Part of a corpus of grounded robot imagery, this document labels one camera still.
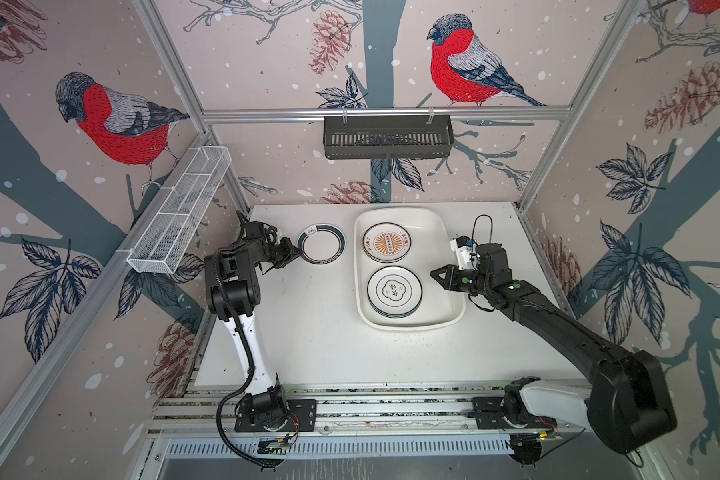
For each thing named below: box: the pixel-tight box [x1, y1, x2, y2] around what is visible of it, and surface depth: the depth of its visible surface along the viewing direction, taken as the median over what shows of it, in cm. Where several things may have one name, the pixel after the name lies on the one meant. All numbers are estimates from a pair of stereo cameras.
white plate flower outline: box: [366, 266, 423, 319], surface depth 96 cm
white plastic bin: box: [354, 206, 466, 331], surface depth 102 cm
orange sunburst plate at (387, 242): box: [362, 222, 412, 263], surface depth 109 cm
